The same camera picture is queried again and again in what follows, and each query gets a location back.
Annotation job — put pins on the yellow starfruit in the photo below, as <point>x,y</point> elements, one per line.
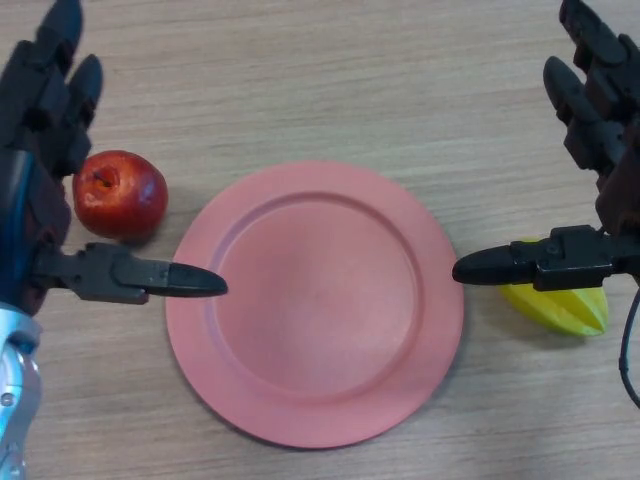
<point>565,311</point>

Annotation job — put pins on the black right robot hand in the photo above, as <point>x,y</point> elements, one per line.
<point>620,150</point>

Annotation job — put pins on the red apple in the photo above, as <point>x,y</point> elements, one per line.
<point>120,197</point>

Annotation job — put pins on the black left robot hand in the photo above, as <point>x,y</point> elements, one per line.
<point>35,200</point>

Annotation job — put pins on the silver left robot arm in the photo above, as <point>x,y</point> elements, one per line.
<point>17,390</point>

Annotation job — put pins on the pink round plate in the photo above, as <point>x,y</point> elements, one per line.
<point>320,310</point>

